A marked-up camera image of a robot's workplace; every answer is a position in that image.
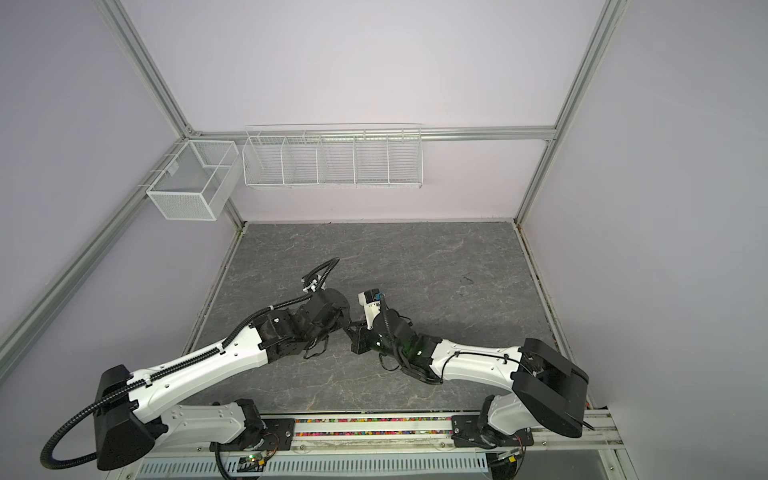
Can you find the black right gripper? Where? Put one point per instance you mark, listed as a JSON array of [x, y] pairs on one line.
[[360, 338]]

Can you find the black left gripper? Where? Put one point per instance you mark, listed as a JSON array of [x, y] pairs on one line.
[[344, 319]]

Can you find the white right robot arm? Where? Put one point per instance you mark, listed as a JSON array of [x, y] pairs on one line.
[[544, 388]]

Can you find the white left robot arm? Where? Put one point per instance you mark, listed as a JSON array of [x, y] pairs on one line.
[[128, 406]]

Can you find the white mesh box basket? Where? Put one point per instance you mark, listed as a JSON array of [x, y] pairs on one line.
[[198, 181]]

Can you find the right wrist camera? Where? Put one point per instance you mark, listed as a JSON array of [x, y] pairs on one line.
[[370, 300]]

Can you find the white vented cable duct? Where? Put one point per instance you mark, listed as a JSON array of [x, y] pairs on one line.
[[356, 466]]

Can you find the white wire shelf basket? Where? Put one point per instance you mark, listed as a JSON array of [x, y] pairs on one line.
[[333, 155]]

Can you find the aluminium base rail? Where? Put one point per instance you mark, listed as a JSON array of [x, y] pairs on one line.
[[222, 427]]

